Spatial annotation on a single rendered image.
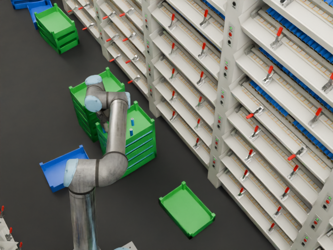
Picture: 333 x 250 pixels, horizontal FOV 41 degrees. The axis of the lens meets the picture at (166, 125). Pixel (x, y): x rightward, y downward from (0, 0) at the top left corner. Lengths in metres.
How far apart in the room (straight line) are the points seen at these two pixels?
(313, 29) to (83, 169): 1.02
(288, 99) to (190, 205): 1.21
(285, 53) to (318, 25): 0.22
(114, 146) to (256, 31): 0.77
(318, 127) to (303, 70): 0.24
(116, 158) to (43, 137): 1.43
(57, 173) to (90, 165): 1.21
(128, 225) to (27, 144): 0.95
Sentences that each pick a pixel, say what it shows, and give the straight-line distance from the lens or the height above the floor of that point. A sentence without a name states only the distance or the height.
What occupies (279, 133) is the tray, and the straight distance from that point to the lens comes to 2.03.
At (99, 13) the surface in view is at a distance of 3.36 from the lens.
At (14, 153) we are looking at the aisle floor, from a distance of 3.25.
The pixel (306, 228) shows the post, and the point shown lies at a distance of 2.28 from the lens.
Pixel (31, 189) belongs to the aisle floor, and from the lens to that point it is 3.05.
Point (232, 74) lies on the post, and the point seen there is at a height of 1.05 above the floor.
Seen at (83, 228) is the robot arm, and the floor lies 0.69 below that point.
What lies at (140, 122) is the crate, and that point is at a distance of 2.81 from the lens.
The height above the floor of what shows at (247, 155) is 0.55.
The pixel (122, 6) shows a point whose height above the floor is 0.75.
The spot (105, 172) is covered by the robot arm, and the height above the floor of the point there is 0.97.
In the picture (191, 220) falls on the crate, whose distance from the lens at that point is 2.81.
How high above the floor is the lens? 2.55
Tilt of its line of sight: 53 degrees down
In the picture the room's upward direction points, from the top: 2 degrees counter-clockwise
